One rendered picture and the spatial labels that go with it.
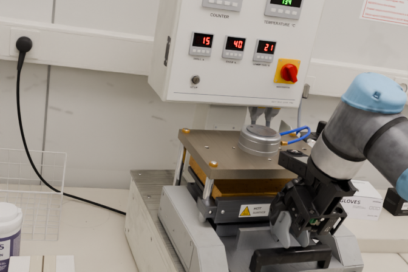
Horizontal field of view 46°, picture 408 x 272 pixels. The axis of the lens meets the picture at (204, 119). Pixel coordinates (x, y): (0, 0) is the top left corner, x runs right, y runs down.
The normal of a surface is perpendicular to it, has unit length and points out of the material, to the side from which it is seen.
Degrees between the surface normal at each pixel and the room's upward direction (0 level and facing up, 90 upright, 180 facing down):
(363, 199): 87
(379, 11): 90
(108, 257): 0
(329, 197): 90
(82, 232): 0
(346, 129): 103
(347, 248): 41
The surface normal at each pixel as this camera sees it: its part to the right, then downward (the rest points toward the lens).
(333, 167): -0.44, 0.45
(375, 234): 0.18, -0.93
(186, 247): -0.92, -0.04
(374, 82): 0.29, -0.75
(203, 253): 0.36, -0.47
